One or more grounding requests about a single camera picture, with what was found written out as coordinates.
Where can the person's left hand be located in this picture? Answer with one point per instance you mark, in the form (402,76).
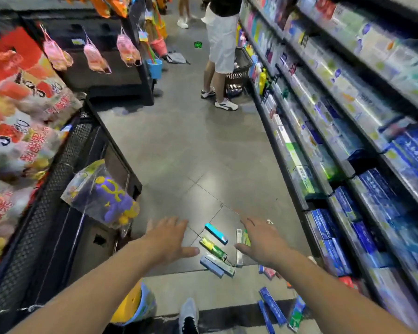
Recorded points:
(163,239)

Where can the person's right hand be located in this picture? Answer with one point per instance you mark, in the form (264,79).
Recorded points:
(264,245)

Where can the person's right thumb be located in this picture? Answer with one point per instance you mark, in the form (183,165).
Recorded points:
(242,249)

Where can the person's left thumb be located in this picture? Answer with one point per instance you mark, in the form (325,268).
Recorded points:
(188,252)

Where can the person's right forearm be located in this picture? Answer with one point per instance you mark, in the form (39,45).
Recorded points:
(331,302)

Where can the person's left forearm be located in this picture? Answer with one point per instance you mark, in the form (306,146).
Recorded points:
(90,295)

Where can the light green toothpaste box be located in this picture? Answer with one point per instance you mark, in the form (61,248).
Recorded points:
(246,237)

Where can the white toothpaste box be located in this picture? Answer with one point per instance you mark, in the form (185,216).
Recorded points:
(239,236)

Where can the green yellow toothpaste box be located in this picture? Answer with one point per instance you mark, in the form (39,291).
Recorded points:
(213,249)

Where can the grey green toothpaste box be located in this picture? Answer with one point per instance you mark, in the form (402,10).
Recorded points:
(222,265)

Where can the grey blue toothpaste box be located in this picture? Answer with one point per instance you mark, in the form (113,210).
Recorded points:
(211,267)

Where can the teal toothpaste box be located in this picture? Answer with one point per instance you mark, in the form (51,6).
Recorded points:
(216,233)

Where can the pink toothpaste box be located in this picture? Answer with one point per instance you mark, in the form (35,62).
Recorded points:
(269,273)

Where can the person's white shoe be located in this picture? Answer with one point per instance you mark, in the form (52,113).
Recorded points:
(208,93)
(226,105)
(188,314)

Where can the dark blue toothpaste box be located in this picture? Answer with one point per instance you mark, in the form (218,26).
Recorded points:
(266,320)
(272,306)

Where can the yellow blue packet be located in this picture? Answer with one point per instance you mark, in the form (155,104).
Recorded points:
(132,306)

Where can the green blue toothpaste box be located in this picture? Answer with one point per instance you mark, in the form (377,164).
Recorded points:
(296,313)

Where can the black store shelf unit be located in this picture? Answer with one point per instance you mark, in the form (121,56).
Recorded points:
(289,177)

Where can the purple toy in plastic bag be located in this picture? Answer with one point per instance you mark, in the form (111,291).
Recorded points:
(108,198)

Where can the row of green toothpaste cartons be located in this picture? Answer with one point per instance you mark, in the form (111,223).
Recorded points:
(299,163)

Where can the red toothpaste box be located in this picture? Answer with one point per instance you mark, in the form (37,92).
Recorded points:
(346,281)

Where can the rows of blue toothpaste cartons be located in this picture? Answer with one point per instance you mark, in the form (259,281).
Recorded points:
(376,212)

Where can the black mesh display bin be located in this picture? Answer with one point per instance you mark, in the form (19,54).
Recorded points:
(48,236)

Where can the black shopping basket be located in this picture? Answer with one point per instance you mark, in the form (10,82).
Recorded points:
(237,74)

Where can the row of coloured bottles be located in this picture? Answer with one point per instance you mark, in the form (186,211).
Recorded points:
(259,69)

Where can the blue toy bucket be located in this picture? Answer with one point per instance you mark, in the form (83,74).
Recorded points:
(155,69)

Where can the black display rack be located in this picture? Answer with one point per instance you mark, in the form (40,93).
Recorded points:
(104,76)

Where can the grey bag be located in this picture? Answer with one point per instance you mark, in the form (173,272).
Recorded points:
(176,58)

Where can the pink toy bucket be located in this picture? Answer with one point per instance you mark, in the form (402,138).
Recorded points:
(159,46)

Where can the small green packet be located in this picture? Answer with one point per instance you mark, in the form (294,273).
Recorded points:
(198,44)

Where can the pink toy net bag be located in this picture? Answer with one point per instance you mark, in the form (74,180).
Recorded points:
(55,53)
(128,48)
(94,59)

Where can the pile of red white snack bags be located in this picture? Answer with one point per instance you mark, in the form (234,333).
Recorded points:
(17,121)

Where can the rows of white toothpaste cartons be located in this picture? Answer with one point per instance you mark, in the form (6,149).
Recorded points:
(362,66)

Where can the row of orange packets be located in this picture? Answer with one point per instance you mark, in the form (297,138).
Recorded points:
(104,3)

